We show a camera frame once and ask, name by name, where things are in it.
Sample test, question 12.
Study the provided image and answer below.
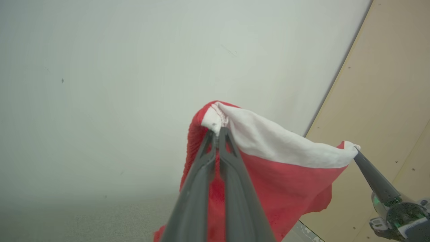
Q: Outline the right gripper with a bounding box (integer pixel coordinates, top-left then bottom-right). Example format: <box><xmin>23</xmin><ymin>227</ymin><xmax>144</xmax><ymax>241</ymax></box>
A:
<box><xmin>353</xmin><ymin>150</ymin><xmax>430</xmax><ymax>242</ymax></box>

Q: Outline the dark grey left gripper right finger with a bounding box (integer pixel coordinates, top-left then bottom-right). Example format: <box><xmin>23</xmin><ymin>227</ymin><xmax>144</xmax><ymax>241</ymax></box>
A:
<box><xmin>218</xmin><ymin>127</ymin><xmax>276</xmax><ymax>242</ymax></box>

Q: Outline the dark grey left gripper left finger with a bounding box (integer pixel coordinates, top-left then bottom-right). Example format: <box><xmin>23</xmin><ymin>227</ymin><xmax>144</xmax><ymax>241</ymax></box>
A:
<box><xmin>161</xmin><ymin>130</ymin><xmax>217</xmax><ymax>242</ymax></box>

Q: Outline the red white basketball jersey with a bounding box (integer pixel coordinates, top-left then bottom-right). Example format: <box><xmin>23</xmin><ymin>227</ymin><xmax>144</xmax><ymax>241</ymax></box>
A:
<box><xmin>154</xmin><ymin>100</ymin><xmax>361</xmax><ymax>242</ymax></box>

